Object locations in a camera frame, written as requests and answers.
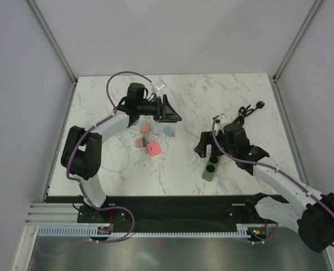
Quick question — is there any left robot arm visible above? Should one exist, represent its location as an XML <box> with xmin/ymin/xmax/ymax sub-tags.
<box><xmin>60</xmin><ymin>82</ymin><xmax>182</xmax><ymax>222</ymax></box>

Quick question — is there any purple cable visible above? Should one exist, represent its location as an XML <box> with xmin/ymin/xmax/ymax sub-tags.
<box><xmin>211</xmin><ymin>114</ymin><xmax>334</xmax><ymax>251</ymax></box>
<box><xmin>38</xmin><ymin>71</ymin><xmax>159</xmax><ymax>257</ymax></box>

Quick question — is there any black power cord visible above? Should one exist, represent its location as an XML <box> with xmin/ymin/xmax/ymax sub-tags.
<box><xmin>233</xmin><ymin>100</ymin><xmax>266</xmax><ymax>124</ymax></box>

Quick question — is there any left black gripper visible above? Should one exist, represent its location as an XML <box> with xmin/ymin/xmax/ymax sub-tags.
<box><xmin>138</xmin><ymin>95</ymin><xmax>182</xmax><ymax>124</ymax></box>

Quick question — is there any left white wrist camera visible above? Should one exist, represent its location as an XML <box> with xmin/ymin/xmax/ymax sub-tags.
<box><xmin>152</xmin><ymin>80</ymin><xmax>166</xmax><ymax>95</ymax></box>

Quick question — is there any thin light blue cable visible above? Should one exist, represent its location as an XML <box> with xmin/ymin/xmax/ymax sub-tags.
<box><xmin>101</xmin><ymin>124</ymin><xmax>167</xmax><ymax>173</ymax></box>

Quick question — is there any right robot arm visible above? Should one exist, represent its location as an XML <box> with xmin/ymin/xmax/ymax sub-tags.
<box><xmin>194</xmin><ymin>123</ymin><xmax>334</xmax><ymax>252</ymax></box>

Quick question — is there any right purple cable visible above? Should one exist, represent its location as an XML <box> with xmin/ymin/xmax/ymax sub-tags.
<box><xmin>211</xmin><ymin>114</ymin><xmax>334</xmax><ymax>251</ymax></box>

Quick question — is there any orange plug adapter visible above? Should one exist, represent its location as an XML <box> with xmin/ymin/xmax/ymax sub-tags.
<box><xmin>140</xmin><ymin>123</ymin><xmax>151</xmax><ymax>134</ymax></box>

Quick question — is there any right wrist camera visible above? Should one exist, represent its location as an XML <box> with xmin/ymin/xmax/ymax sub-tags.
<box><xmin>214</xmin><ymin>113</ymin><xmax>232</xmax><ymax>136</ymax></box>

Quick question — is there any beige plug adapter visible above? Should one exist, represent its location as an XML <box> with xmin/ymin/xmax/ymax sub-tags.
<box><xmin>135</xmin><ymin>137</ymin><xmax>149</xmax><ymax>148</ymax></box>

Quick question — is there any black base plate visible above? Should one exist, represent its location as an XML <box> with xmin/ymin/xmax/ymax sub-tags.
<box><xmin>76</xmin><ymin>194</ymin><xmax>277</xmax><ymax>225</ymax></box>

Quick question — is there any light blue plug adapter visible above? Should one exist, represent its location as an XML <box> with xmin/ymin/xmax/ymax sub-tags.
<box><xmin>164</xmin><ymin>126</ymin><xmax>175</xmax><ymax>137</ymax></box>

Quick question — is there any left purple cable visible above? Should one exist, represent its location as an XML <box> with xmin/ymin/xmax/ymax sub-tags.
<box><xmin>38</xmin><ymin>71</ymin><xmax>159</xmax><ymax>257</ymax></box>

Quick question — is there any red plug adapter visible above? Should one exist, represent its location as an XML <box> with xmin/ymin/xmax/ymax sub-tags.
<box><xmin>146</xmin><ymin>141</ymin><xmax>162</xmax><ymax>157</ymax></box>

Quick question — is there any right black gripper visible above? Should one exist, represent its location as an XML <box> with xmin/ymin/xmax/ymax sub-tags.
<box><xmin>194</xmin><ymin>130</ymin><xmax>236</xmax><ymax>158</ymax></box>

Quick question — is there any white triangular socket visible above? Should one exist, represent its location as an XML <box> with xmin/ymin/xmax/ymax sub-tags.
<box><xmin>185</xmin><ymin>115</ymin><xmax>212</xmax><ymax>137</ymax></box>

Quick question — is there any white slotted cable duct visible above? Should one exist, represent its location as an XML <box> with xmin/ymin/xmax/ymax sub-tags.
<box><xmin>37</xmin><ymin>224</ymin><xmax>266</xmax><ymax>238</ymax></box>

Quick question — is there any green power strip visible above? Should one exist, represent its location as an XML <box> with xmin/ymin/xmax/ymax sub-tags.
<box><xmin>202</xmin><ymin>155</ymin><xmax>220</xmax><ymax>182</ymax></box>

